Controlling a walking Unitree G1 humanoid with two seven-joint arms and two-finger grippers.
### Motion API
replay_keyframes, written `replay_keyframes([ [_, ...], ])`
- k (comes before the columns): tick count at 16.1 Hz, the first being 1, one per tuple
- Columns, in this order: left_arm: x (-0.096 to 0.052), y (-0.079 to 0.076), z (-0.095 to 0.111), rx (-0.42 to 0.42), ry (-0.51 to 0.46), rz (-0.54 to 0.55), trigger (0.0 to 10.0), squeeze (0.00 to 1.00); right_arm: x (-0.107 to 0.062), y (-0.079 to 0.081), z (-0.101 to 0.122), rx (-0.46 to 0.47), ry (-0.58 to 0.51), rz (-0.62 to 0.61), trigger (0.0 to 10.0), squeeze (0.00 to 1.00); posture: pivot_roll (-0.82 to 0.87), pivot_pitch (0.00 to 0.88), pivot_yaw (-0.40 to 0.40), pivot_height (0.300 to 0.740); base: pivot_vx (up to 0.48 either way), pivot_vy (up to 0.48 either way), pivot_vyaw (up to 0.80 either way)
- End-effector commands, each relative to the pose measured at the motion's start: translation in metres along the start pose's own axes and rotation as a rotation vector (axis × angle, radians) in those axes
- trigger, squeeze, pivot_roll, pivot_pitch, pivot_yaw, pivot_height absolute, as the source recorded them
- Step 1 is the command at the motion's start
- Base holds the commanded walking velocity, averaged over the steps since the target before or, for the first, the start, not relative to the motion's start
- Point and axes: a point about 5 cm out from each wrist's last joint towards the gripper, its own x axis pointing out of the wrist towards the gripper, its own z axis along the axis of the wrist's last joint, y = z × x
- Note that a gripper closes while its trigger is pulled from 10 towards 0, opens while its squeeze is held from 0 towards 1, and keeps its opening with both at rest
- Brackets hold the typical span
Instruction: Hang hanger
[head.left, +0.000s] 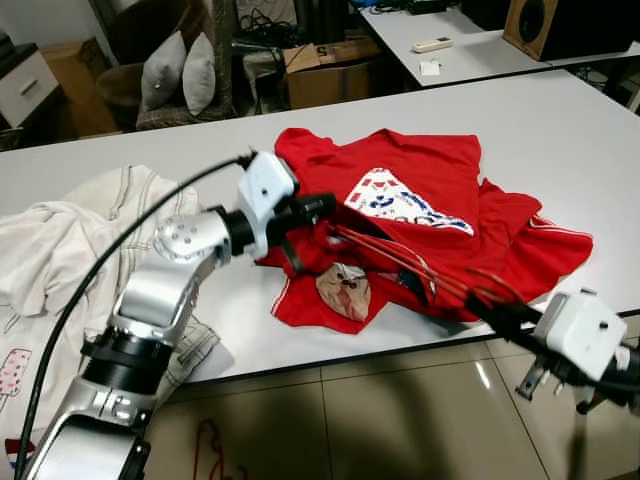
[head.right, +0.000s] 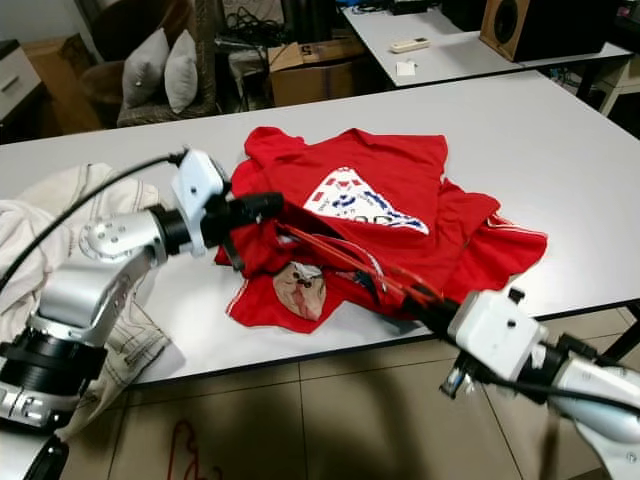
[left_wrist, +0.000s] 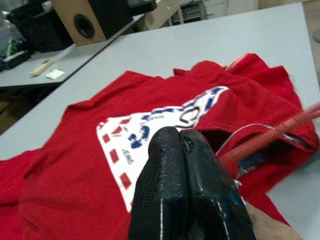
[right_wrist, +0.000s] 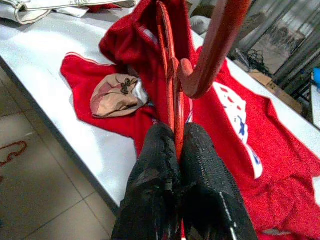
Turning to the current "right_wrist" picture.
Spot red printed shirt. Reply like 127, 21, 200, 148
60, 0, 320, 240

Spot cardboard box with S print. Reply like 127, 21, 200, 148
249, 69, 303, 115

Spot beige patterned cloth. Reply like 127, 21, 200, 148
89, 73, 150, 118

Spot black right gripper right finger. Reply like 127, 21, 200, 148
181, 122, 258, 240

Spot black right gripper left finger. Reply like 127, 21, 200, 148
111, 122, 183, 240

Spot red hanger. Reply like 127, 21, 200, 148
155, 0, 253, 161
0, 140, 28, 183

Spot white patched jeans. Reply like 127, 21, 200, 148
0, 0, 137, 26

